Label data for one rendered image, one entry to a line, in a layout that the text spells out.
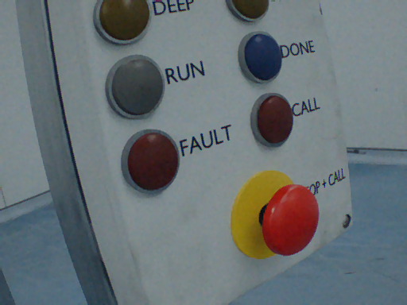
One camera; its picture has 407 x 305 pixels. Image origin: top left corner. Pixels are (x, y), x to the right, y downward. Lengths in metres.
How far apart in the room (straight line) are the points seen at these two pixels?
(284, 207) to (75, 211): 0.12
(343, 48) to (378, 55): 0.30
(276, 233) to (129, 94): 0.10
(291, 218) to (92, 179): 0.10
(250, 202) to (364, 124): 3.35
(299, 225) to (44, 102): 0.17
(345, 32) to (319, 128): 3.24
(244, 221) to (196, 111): 0.07
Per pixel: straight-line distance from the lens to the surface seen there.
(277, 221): 0.26
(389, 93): 3.46
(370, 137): 3.63
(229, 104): 0.27
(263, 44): 0.28
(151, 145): 0.24
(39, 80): 0.31
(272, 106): 0.28
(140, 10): 0.24
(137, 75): 0.23
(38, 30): 0.30
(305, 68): 0.31
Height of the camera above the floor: 1.05
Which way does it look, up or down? 13 degrees down
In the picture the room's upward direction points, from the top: 11 degrees counter-clockwise
